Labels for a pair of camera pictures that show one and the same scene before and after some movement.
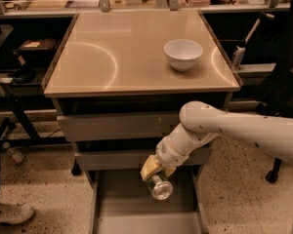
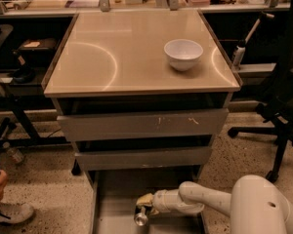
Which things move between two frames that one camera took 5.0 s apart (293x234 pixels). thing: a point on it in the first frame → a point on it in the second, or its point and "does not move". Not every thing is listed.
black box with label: x=38 y=51 does not move
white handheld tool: x=240 y=50 does not move
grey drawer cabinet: x=119 y=82 does not move
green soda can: x=161 y=189 → x=141 y=218
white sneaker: x=13 y=213 does not move
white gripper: x=170 y=154 → x=161 y=200
